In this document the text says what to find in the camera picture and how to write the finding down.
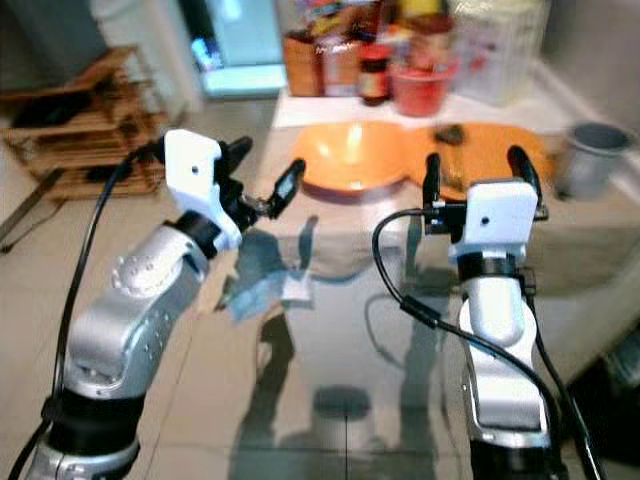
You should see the small dark object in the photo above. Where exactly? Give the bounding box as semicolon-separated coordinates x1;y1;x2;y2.
434;122;467;146

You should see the grey plastic bucket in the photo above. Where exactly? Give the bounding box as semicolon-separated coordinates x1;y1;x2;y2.
554;121;634;201

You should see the red plastic bucket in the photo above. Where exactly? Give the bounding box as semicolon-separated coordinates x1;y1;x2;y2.
390;60;457;118

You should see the white paper scrap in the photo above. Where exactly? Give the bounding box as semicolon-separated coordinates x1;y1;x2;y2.
224;268;318;323

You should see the glass door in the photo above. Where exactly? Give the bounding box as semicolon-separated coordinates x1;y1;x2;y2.
180;0;289;100

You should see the dark jar with red lid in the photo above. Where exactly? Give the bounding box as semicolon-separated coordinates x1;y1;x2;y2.
357;44;393;108

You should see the clear plastic container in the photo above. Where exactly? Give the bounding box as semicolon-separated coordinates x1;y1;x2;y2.
452;0;547;109

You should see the wooden shoe rack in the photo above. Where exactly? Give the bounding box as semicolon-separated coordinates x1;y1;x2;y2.
0;47;173;204

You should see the dark grey cabinet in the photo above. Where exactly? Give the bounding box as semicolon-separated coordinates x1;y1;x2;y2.
0;0;109;89

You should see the black chair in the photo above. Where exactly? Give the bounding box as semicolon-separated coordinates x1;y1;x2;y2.
563;348;640;473

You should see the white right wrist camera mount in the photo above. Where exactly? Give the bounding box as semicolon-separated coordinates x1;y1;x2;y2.
454;179;540;264

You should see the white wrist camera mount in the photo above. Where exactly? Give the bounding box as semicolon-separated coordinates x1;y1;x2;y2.
454;179;540;264
163;129;243;252

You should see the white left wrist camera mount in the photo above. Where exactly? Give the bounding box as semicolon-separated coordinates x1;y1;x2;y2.
163;129;243;252

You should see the black floor cord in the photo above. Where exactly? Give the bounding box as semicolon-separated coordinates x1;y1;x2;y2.
0;178;53;253

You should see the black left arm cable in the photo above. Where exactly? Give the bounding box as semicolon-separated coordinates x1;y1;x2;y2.
7;143;171;480

